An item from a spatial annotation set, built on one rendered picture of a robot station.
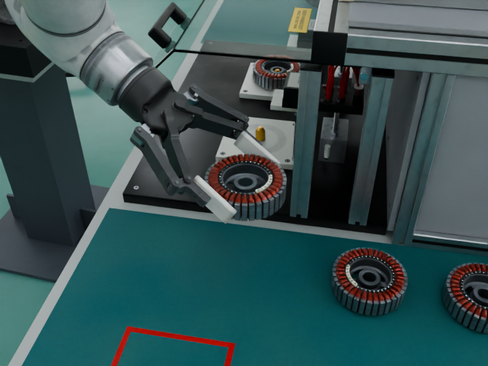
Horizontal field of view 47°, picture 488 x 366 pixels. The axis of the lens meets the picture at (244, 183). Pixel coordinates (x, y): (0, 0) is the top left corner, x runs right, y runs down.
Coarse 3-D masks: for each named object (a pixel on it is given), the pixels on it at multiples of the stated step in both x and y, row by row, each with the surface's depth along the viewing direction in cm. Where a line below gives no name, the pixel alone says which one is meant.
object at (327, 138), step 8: (328, 120) 110; (344, 120) 110; (328, 128) 108; (344, 128) 108; (328, 136) 106; (336, 136) 106; (344, 136) 106; (320, 144) 107; (328, 144) 106; (336, 144) 106; (344, 144) 106; (320, 152) 108; (336, 152) 107; (344, 152) 107; (320, 160) 109; (328, 160) 109; (336, 160) 108
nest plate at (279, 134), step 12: (252, 120) 118; (264, 120) 118; (276, 120) 118; (252, 132) 115; (276, 132) 115; (288, 132) 115; (228, 144) 111; (264, 144) 111; (276, 144) 111; (288, 144) 111; (216, 156) 108; (276, 156) 108; (288, 156) 108; (288, 168) 107
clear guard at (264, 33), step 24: (216, 0) 95; (240, 0) 95; (264, 0) 95; (288, 0) 95; (312, 0) 95; (192, 24) 88; (216, 24) 88; (240, 24) 88; (264, 24) 88; (288, 24) 88; (312, 24) 88; (168, 48) 85; (192, 48) 81; (216, 48) 81; (240, 48) 81; (264, 48) 81; (288, 48) 81
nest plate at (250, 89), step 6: (252, 66) 137; (252, 72) 134; (246, 78) 132; (252, 78) 132; (246, 84) 130; (252, 84) 130; (240, 90) 128; (246, 90) 128; (252, 90) 128; (258, 90) 128; (264, 90) 128; (270, 90) 128; (240, 96) 127; (246, 96) 127; (252, 96) 127; (258, 96) 126; (264, 96) 126; (270, 96) 126
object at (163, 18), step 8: (168, 8) 93; (176, 8) 95; (160, 16) 91; (168, 16) 92; (176, 16) 95; (184, 16) 95; (160, 24) 89; (152, 32) 87; (160, 32) 88; (160, 40) 88; (168, 40) 88
